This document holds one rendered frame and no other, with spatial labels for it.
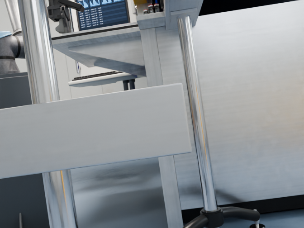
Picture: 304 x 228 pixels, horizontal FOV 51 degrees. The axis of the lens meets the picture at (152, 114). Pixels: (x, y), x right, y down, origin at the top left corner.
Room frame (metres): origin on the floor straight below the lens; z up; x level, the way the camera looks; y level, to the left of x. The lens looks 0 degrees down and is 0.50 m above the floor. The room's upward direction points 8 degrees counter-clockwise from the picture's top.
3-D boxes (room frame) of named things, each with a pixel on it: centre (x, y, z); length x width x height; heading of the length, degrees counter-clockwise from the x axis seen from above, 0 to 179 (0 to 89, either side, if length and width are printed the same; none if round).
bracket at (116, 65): (1.96, 0.14, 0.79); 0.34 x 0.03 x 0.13; 87
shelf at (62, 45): (1.71, 0.14, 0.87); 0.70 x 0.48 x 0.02; 177
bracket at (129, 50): (1.46, 0.16, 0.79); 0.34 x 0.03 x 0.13; 87
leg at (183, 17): (1.14, -0.16, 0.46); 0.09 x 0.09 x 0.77; 87
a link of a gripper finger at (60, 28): (1.47, 0.35, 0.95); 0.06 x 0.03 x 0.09; 87
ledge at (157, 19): (1.27, -0.07, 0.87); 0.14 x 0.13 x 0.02; 87
